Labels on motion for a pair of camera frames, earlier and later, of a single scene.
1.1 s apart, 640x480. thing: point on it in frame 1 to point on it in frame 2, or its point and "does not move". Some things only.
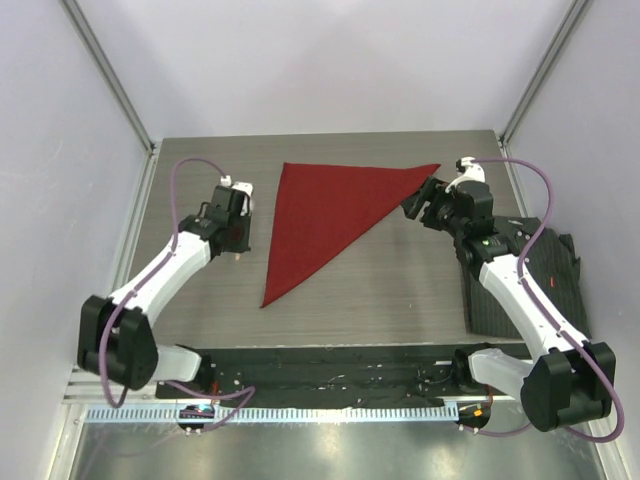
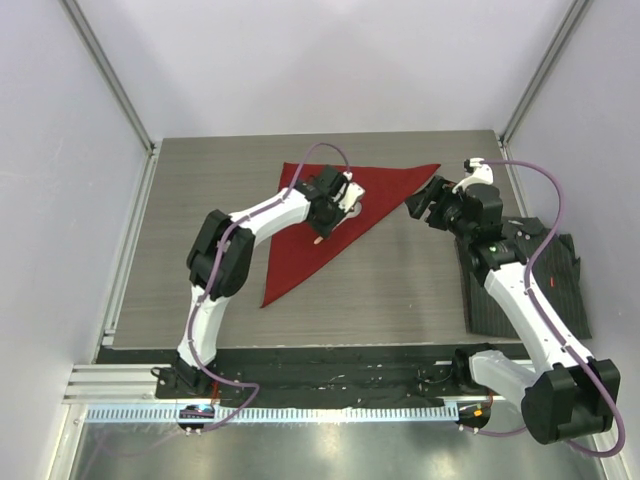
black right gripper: x=414 y=204 does not move
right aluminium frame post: x=577 y=10 does not move
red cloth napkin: x=321 y=206 does not move
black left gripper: x=241 y=246 to x=319 y=230
